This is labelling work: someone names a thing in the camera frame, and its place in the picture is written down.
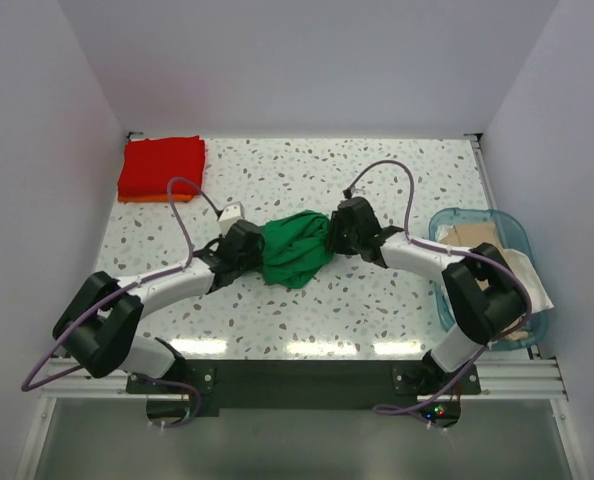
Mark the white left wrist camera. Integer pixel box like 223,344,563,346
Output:
218,202,245,236

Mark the aluminium frame rail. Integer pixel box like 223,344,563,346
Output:
39,360,568,400

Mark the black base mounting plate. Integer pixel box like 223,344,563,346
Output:
126,360,482,425

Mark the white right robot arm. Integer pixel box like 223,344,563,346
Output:
327,193,532,394

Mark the green t shirt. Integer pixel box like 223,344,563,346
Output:
261,210,334,289

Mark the white t shirt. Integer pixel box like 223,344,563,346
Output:
434,225,554,313

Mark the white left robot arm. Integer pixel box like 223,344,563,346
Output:
52,220,264,392

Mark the folded red t shirt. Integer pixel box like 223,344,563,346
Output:
117,136,206,195

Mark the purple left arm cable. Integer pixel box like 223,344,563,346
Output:
21,176,226,431

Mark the folded orange t shirt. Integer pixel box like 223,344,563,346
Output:
117,193,194,203

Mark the beige t shirt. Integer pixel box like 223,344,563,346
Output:
451,222,533,344

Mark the clear blue plastic bin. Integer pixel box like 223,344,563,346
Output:
428,207,549,351

